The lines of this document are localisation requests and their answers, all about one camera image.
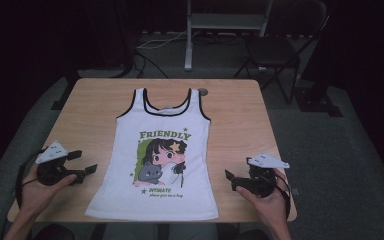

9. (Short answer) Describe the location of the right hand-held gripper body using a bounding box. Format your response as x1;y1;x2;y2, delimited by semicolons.
231;152;290;198

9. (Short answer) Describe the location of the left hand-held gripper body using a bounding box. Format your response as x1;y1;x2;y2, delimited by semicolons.
35;140;87;187

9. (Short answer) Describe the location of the white printed tank top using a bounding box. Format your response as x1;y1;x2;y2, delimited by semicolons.
84;87;220;221

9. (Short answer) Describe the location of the person's right hand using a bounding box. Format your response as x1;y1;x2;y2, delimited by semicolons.
235;168;289;225

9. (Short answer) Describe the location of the person's left hand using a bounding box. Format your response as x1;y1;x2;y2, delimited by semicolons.
19;164;78;218

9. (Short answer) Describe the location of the black stand foot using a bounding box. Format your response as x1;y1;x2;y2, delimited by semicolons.
50;69;82;111

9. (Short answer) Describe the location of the black table leg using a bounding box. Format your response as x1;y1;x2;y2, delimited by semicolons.
90;223;108;240
157;223;170;240

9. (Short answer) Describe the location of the black stand with flat base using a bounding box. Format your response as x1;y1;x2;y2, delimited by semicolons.
294;0;344;118

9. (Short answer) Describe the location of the black folding chair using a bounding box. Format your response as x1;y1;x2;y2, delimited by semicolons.
234;0;330;105

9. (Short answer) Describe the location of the grey metal stand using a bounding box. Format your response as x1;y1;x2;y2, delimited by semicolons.
184;0;274;72

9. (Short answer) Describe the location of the black floor cable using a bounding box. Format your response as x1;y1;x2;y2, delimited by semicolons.
134;51;170;80

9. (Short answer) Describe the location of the white floor cable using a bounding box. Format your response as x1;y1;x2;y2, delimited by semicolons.
136;29;198;51

